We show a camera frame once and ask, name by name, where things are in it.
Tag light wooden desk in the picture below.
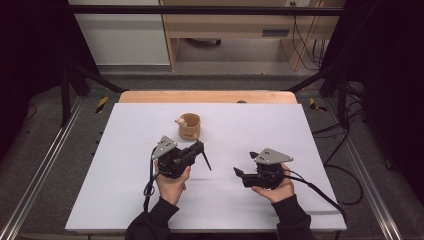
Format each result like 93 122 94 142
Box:
159 0 346 72

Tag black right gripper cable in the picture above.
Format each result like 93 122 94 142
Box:
283 169 348 224

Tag cables under desk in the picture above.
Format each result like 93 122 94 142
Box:
291 1 329 71

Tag person's right hand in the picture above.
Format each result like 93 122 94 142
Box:
251 163 296 204

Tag black floor cables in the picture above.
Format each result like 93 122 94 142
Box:
313 83 366 206

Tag person's left hand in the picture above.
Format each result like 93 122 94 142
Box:
153 160 192 206

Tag dark green pencil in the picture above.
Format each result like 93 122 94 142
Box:
201 149 213 172

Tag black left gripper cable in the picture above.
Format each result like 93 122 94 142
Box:
143 146 159 213

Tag grey office chair base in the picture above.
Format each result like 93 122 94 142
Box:
183 37 222 47

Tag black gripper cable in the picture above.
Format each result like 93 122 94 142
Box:
283 169 348 224
143 146 159 213

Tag yellow black floor tape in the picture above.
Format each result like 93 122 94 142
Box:
308 97 328 113
95 96 109 114

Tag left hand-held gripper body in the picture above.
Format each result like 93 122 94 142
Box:
151 135 196 180

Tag black metal frame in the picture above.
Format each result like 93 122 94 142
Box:
59 4 351 129

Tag white cabinet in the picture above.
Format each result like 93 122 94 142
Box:
68 0 171 67

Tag dark rectangular desk handle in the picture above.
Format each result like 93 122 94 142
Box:
262 29 290 38

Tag dark curtain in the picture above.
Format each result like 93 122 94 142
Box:
0 0 101 161
319 0 424 194

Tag aluminium floor rail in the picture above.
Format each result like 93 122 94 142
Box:
324 99 404 240
0 96 86 240

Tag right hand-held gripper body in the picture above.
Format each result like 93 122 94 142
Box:
242 148 294 190

